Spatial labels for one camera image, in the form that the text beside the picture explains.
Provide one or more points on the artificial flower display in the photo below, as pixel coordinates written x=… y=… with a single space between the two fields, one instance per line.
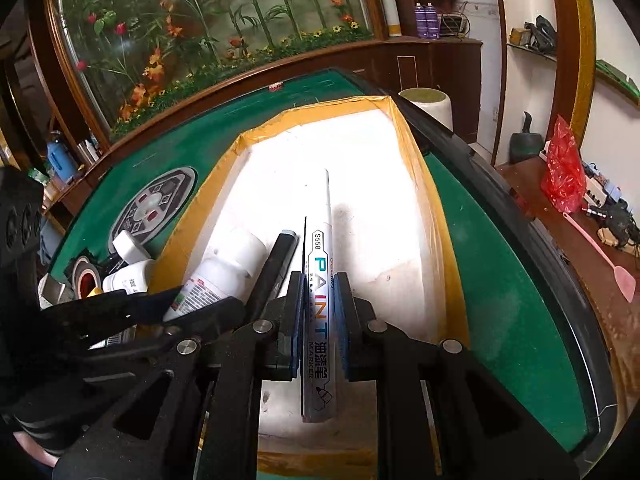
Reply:
x=200 y=35

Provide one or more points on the silver paint marker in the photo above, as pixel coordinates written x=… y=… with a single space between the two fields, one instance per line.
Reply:
x=320 y=240

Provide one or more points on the white box with yellow tape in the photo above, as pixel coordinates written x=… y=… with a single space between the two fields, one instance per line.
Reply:
x=380 y=210

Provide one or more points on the curved wooden cabinet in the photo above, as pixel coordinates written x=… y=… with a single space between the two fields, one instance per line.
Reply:
x=400 y=70

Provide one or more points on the white rectangular block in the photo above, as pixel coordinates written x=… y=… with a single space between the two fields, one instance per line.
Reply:
x=131 y=246

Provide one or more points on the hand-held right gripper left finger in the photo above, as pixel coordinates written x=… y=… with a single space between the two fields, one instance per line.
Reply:
x=298 y=310

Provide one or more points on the blue thermos jug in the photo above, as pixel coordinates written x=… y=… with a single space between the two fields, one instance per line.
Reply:
x=61 y=160

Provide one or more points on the black bag on shelf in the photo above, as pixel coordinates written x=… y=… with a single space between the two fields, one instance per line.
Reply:
x=544 y=35

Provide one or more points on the white labelled plastic bottle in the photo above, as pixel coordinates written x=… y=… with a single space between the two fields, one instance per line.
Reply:
x=129 y=277
x=235 y=260

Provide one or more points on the pink fly swatter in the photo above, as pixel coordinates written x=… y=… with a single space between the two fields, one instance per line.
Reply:
x=622 y=280

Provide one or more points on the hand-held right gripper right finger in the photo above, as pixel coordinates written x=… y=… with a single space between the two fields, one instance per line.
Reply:
x=343 y=320

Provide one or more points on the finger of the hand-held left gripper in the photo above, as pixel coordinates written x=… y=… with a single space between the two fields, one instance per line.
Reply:
x=140 y=305
x=210 y=317

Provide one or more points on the purple spray can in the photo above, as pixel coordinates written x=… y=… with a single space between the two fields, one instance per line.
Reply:
x=420 y=22
x=432 y=22

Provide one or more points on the dark green pot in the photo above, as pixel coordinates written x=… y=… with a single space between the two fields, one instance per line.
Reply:
x=525 y=145

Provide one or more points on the red plastic bag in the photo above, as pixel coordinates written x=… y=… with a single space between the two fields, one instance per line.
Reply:
x=562 y=170

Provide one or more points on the wooden side table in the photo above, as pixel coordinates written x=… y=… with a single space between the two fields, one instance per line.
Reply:
x=540 y=210

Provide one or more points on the round mahjong table control panel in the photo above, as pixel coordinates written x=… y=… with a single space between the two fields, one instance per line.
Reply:
x=155 y=210

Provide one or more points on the dark grey tape roll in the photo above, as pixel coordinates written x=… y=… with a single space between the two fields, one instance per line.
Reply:
x=86 y=272

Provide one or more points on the small red and white object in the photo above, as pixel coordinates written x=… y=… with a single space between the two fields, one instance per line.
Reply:
x=274 y=88

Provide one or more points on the person's left forearm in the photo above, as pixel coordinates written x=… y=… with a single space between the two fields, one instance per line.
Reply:
x=35 y=450

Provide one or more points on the green snack packet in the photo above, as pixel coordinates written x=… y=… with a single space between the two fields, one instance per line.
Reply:
x=37 y=175

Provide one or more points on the white power strip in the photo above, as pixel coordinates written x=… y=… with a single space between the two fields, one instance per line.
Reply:
x=602 y=187

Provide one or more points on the black marker with grey end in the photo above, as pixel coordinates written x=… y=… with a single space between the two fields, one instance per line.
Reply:
x=280 y=255

